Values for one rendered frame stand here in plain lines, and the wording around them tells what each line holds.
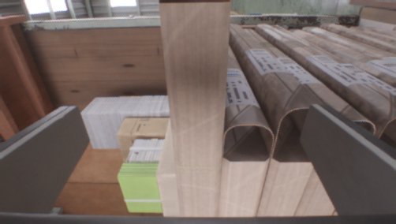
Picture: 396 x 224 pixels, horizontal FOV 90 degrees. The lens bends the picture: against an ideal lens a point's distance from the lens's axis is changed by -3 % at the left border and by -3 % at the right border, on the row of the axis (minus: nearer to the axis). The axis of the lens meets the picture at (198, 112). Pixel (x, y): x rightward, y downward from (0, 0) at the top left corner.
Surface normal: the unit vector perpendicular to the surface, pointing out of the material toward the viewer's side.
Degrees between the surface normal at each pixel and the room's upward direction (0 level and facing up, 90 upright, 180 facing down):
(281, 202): 90
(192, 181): 90
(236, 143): 90
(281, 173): 90
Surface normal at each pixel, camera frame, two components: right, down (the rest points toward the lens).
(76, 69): -0.01, 0.51
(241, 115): -0.02, -0.85
